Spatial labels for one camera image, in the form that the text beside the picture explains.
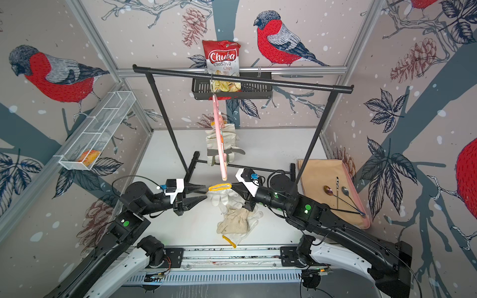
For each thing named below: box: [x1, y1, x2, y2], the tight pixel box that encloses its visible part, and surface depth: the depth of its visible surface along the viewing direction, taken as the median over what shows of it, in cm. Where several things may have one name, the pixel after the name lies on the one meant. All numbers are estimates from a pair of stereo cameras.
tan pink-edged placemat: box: [297, 158, 371, 230], surface depth 94 cm
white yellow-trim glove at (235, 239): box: [222, 211, 264, 249], surface depth 81 cm
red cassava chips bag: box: [201, 39, 242, 93], surface depth 83 cm
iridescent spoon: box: [323, 185, 366, 217], surface depth 92 cm
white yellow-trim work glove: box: [207, 183, 246, 215], surface depth 73 cm
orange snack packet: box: [77, 149, 102, 167], surface depth 68 cm
